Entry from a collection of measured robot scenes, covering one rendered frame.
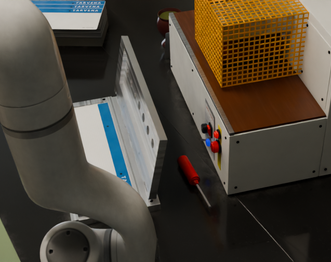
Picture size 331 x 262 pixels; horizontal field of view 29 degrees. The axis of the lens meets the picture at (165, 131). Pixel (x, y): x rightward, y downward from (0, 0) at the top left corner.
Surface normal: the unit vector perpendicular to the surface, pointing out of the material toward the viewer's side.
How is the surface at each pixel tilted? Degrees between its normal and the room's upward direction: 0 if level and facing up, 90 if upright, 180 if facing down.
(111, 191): 38
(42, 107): 85
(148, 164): 11
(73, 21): 0
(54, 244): 31
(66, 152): 85
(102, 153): 0
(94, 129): 0
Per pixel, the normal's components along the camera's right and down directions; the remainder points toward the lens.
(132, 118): 0.15, -0.79
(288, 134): 0.24, 0.62
